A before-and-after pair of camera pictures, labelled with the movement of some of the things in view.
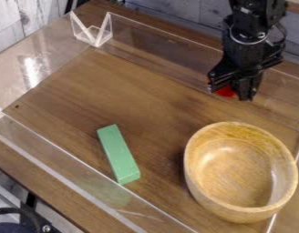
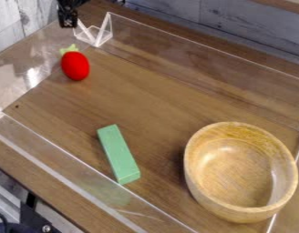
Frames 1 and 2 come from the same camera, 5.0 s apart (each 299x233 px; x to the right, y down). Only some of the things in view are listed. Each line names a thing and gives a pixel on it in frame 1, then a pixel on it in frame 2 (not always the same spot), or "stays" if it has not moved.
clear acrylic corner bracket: [92, 35] stays
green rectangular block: [120, 157] stays
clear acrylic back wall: [191, 60] stays
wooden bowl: [239, 170] stays
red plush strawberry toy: [226, 90] to [74, 63]
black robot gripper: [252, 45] to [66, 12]
